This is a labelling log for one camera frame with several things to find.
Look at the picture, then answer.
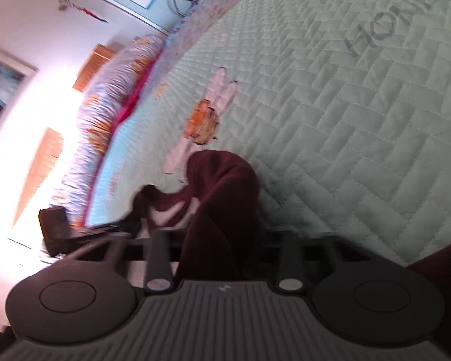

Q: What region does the framed wedding photo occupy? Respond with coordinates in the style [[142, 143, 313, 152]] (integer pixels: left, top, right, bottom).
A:
[[0, 41, 38, 149]]

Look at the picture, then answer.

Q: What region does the bee printed green quilt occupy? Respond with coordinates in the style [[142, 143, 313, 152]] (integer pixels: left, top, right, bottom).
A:
[[86, 0, 451, 267]]

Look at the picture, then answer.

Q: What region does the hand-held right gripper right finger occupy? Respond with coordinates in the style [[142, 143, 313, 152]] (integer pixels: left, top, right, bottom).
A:
[[277, 231, 376, 293]]

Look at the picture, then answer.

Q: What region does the electric fan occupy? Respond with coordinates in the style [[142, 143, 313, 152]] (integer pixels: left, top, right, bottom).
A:
[[167, 0, 207, 17]]

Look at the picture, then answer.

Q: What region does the maroon garment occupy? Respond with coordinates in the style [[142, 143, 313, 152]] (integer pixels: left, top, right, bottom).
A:
[[130, 150, 262, 282]]

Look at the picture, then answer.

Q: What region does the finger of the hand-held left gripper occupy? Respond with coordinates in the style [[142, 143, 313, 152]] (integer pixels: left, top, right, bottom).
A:
[[71, 222, 136, 241]]

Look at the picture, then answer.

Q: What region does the red hanging ornament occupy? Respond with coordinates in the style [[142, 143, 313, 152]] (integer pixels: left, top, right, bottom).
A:
[[73, 2, 108, 23]]

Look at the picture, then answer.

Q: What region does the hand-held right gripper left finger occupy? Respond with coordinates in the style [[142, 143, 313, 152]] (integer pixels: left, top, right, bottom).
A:
[[66, 231, 173, 294]]

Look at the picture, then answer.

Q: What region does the wooden headboard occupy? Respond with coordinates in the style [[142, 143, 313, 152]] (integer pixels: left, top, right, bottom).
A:
[[13, 43, 115, 226]]

